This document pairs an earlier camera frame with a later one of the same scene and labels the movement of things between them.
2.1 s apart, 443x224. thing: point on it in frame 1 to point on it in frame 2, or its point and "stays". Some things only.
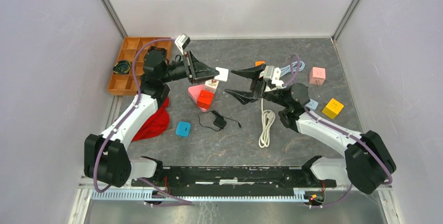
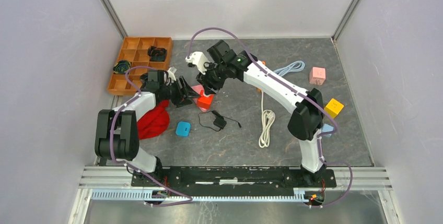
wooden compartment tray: [124, 84] stays
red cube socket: [205, 99] stays
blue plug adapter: [183, 128] stays
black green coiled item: [122, 67] stays
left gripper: [198, 70] to [188, 93]
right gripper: [257, 87] to [210, 86]
